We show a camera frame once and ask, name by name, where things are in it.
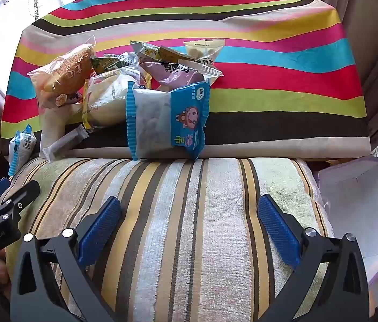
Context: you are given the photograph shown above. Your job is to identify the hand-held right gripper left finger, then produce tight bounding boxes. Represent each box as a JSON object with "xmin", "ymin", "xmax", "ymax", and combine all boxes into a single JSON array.
[{"xmin": 10, "ymin": 196, "xmax": 123, "ymax": 322}]

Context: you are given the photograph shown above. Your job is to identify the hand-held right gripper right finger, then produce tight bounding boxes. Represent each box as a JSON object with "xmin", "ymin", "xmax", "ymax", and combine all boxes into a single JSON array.
[{"xmin": 258, "ymin": 195, "xmax": 370, "ymax": 322}]

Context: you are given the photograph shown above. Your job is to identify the small blue snack packet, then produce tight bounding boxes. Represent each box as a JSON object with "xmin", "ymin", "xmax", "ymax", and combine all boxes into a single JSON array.
[{"xmin": 8, "ymin": 125, "xmax": 38, "ymax": 177}]

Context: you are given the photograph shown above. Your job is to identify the grey stick packet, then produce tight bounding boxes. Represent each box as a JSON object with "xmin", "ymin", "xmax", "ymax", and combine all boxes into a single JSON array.
[{"xmin": 40, "ymin": 124, "xmax": 89, "ymax": 162}]

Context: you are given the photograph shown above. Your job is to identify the translucent purple storage box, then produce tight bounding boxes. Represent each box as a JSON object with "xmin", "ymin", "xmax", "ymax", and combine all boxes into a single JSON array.
[{"xmin": 313, "ymin": 156, "xmax": 378, "ymax": 287}]

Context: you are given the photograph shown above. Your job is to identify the large blue snack packet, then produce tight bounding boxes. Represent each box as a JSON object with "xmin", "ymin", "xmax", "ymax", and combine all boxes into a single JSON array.
[{"xmin": 125, "ymin": 80, "xmax": 211, "ymax": 162}]

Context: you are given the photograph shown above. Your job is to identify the white bun packet yellow edges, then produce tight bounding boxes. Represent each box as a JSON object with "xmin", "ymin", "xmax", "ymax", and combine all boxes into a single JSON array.
[{"xmin": 82, "ymin": 67, "xmax": 143, "ymax": 133}]

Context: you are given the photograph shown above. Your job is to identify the orange bread packet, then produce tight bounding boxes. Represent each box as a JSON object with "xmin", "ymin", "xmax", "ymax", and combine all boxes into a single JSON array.
[{"xmin": 28, "ymin": 35, "xmax": 97, "ymax": 108}]

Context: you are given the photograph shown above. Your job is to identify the green leaf print snack packet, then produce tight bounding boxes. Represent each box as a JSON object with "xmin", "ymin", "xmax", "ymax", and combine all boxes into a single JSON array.
[{"xmin": 90, "ymin": 54, "xmax": 136, "ymax": 74}]

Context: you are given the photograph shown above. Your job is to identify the pink-black white cake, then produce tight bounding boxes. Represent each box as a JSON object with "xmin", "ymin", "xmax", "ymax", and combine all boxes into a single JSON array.
[{"xmin": 140, "ymin": 58, "xmax": 225, "ymax": 91}]

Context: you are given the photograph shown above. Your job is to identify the silver foil snack packet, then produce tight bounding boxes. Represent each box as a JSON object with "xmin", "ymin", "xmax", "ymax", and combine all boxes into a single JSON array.
[{"xmin": 130, "ymin": 41, "xmax": 163, "ymax": 63}]

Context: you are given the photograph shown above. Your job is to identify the cream cookie packet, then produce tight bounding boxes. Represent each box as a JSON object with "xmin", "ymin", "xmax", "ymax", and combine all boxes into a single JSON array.
[{"xmin": 183, "ymin": 38, "xmax": 226, "ymax": 66}]

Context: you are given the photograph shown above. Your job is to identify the person's left hand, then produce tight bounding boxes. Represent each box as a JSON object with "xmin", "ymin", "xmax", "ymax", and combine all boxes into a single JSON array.
[{"xmin": 0, "ymin": 250, "xmax": 12, "ymax": 300}]

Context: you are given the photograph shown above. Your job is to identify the brown yellow striped towel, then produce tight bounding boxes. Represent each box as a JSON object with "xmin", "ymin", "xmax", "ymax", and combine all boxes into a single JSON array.
[{"xmin": 5, "ymin": 156, "xmax": 335, "ymax": 322}]

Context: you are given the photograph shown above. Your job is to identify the rainbow striped blanket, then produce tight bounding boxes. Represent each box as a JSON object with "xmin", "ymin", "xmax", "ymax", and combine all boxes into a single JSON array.
[{"xmin": 1, "ymin": 0, "xmax": 372, "ymax": 160}]

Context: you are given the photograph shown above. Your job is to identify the sheer lace window curtain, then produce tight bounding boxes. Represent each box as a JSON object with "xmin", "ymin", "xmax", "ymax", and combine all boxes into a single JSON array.
[{"xmin": 0, "ymin": 0, "xmax": 72, "ymax": 51}]

